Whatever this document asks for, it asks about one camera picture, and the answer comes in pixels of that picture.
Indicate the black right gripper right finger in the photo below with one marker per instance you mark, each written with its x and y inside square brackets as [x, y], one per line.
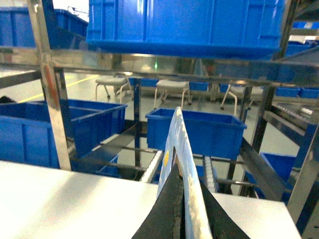
[221, 225]

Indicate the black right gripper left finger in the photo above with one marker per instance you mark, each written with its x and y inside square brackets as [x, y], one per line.
[166, 218]

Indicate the flower gift bag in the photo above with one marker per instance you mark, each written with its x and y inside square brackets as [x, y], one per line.
[178, 151]

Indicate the blue bin on rollers centre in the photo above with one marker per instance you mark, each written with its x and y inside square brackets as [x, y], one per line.
[210, 134]

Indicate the white work table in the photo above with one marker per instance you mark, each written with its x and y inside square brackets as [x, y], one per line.
[44, 203]

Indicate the blue bin behind table left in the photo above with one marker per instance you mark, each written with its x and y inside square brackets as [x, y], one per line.
[26, 134]

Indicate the large blue storage crate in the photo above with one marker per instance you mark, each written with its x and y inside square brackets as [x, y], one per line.
[192, 28]

